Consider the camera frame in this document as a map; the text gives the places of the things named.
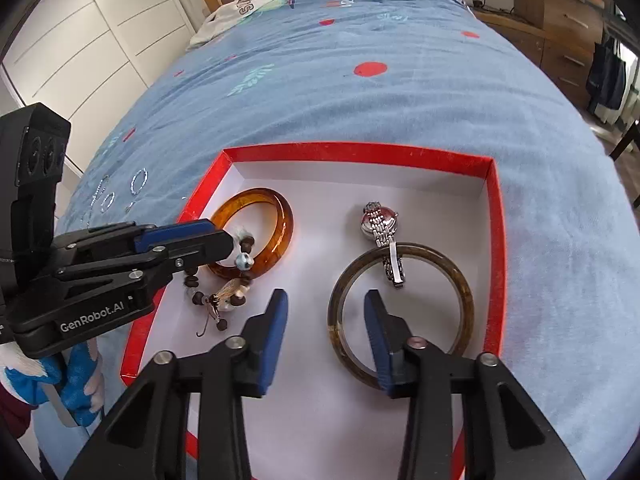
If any red jewelry box tray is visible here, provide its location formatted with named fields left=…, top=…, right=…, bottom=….
left=120, top=142, right=506, bottom=479

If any silver bead bracelet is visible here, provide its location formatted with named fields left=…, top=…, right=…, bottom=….
left=81, top=173, right=112, bottom=229

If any amber orange bangle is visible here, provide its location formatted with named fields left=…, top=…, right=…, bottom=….
left=201, top=186, right=294, bottom=280

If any white wardrobe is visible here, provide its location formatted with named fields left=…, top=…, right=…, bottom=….
left=0, top=0, right=196, bottom=221

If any blue patterned bedspread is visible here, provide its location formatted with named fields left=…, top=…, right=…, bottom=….
left=56, top=0, right=639, bottom=479

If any dark hanging bag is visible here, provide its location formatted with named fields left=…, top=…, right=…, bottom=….
left=586, top=37, right=627, bottom=114

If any dark olive bangle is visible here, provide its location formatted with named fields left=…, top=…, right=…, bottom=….
left=328, top=243, right=475, bottom=389

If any silver twisted hoop earring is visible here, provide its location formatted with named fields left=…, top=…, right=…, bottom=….
left=129, top=168, right=149, bottom=196

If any wooden drawer cabinet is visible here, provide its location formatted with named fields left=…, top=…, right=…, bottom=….
left=474, top=0, right=604, bottom=110

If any white garment on bed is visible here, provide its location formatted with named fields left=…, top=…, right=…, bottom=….
left=186, top=0, right=280, bottom=51

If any blue white gloved hand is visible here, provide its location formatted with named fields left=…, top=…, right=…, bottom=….
left=1, top=339, right=104, bottom=438

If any beaded bracelet with charms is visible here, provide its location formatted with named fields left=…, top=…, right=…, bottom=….
left=182, top=226, right=257, bottom=338

